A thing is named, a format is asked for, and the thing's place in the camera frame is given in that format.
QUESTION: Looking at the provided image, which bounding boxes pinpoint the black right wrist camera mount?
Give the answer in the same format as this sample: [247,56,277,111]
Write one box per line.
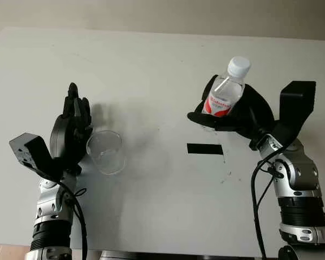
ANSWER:
[270,80,317,149]

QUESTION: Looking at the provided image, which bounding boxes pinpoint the clear glass cup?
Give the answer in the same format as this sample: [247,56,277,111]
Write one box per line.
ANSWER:
[86,130,126,175]

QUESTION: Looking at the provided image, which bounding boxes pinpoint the grey robot torso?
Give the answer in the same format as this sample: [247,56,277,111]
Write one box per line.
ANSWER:
[98,250,262,260]

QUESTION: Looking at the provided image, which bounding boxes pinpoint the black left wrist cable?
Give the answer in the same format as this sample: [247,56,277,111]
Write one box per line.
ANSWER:
[56,180,88,260]

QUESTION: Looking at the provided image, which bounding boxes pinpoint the black tape strip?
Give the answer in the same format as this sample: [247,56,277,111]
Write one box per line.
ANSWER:
[186,142,224,156]

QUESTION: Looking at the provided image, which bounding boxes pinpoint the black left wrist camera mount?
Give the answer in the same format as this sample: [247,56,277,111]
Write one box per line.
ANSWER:
[9,132,63,183]

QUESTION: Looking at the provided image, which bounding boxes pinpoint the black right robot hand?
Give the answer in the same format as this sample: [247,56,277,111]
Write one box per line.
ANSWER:
[187,74,276,151]

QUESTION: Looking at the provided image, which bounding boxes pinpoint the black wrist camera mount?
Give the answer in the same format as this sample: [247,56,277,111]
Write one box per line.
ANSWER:
[9,132,63,183]
[270,80,317,149]

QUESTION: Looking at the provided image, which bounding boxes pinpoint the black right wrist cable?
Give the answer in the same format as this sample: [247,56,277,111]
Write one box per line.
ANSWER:
[250,145,285,260]

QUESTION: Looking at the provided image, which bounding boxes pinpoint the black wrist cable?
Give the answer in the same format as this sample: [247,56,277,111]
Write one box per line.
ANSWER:
[56,180,88,260]
[250,145,285,260]

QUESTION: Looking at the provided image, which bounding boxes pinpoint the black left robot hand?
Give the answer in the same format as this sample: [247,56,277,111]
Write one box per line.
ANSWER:
[49,82,94,176]

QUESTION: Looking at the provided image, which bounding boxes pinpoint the clear plastic water bottle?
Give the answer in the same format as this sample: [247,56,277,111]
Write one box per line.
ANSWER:
[201,56,252,116]

